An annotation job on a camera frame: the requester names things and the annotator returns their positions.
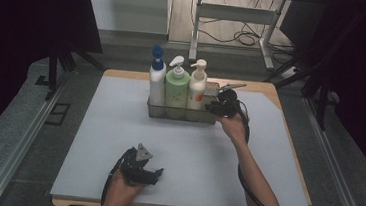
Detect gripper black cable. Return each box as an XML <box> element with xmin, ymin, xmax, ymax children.
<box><xmin>227</xmin><ymin>100</ymin><xmax>306</xmax><ymax>206</ymax></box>
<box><xmin>100</xmin><ymin>145</ymin><xmax>135</xmax><ymax>206</ymax></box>

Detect dark curtain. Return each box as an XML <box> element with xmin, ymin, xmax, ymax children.
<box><xmin>0</xmin><ymin>0</ymin><xmax>108</xmax><ymax>168</ymax></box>
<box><xmin>265</xmin><ymin>0</ymin><xmax>366</xmax><ymax>191</ymax></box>

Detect white desk frame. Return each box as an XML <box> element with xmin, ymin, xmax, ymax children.
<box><xmin>187</xmin><ymin>0</ymin><xmax>292</xmax><ymax>73</ymax></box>

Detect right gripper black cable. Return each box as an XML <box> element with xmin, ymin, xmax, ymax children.
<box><xmin>227</xmin><ymin>100</ymin><xmax>306</xmax><ymax>206</ymax></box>

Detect black floor cables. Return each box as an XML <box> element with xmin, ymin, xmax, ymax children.
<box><xmin>193</xmin><ymin>0</ymin><xmax>302</xmax><ymax>66</ymax></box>

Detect metal mesh basket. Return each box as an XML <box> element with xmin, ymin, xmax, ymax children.
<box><xmin>144</xmin><ymin>75</ymin><xmax>224</xmax><ymax>126</ymax></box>

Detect white bottle with blue pump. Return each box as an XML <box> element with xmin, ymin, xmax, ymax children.
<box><xmin>145</xmin><ymin>43</ymin><xmax>171</xmax><ymax>118</ymax></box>

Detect person's right hand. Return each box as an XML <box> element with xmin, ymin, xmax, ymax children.
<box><xmin>215</xmin><ymin>110</ymin><xmax>250</xmax><ymax>147</ymax></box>

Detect green pump bottle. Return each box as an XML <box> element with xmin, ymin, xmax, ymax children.
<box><xmin>162</xmin><ymin>54</ymin><xmax>193</xmax><ymax>121</ymax></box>

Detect aluminium rail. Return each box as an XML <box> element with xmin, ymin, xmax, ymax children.
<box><xmin>0</xmin><ymin>66</ymin><xmax>71</xmax><ymax>206</ymax></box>
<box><xmin>293</xmin><ymin>96</ymin><xmax>366</xmax><ymax>206</ymax></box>

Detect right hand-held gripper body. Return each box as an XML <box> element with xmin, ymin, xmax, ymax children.
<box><xmin>213</xmin><ymin>81</ymin><xmax>248</xmax><ymax>120</ymax></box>

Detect black metal stand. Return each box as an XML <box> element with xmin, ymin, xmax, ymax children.
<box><xmin>33</xmin><ymin>40</ymin><xmax>110</xmax><ymax>106</ymax></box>
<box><xmin>258</xmin><ymin>54</ymin><xmax>343</xmax><ymax>133</ymax></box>

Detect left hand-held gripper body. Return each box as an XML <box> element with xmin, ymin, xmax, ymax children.
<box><xmin>118</xmin><ymin>140</ymin><xmax>155</xmax><ymax>187</ymax></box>

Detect white cabinet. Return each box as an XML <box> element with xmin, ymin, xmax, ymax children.
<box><xmin>81</xmin><ymin>0</ymin><xmax>173</xmax><ymax>36</ymax></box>

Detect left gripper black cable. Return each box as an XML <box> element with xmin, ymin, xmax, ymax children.
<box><xmin>100</xmin><ymin>145</ymin><xmax>135</xmax><ymax>206</ymax></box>

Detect cream pump bottle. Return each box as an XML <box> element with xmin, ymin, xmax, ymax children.
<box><xmin>184</xmin><ymin>57</ymin><xmax>210</xmax><ymax>123</ymax></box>

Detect white power strip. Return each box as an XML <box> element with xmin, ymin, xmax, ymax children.
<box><xmin>278</xmin><ymin>65</ymin><xmax>300</xmax><ymax>82</ymax></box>

